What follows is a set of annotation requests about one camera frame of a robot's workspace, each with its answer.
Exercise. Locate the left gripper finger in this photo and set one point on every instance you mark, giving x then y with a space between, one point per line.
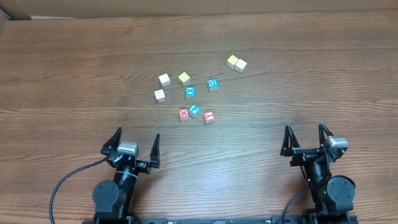
155 153
113 142

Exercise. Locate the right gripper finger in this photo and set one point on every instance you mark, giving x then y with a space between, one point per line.
290 144
322 131

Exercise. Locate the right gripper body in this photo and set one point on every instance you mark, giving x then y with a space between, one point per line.
310 156

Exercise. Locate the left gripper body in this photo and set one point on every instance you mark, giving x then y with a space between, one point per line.
130 160

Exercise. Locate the red M block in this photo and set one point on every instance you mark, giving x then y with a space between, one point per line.
184 114

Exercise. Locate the blue P block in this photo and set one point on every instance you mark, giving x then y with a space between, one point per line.
194 110

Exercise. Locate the red K block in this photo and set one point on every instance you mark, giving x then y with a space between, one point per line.
209 117

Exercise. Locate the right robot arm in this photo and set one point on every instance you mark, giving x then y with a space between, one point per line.
332 195

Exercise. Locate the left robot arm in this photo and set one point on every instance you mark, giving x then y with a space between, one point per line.
112 198

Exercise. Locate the white block lower left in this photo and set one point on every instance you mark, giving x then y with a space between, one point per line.
159 96

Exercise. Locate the white block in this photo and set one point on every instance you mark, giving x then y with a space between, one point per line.
164 79
159 96
240 65

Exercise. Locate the blue X block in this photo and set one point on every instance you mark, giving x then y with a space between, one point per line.
190 92

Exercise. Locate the white block upper left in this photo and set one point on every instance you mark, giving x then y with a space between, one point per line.
164 79

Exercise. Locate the yellow block centre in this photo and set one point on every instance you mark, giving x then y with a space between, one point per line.
184 79

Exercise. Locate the yellow block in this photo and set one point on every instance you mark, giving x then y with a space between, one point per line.
231 61
184 79

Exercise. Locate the white block far right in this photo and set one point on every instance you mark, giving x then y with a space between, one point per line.
240 65

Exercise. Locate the blue D block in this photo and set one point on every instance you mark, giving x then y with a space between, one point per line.
213 84

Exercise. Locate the yellow block far right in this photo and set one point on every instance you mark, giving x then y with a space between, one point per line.
231 61

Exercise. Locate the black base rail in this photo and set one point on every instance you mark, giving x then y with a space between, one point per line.
276 219

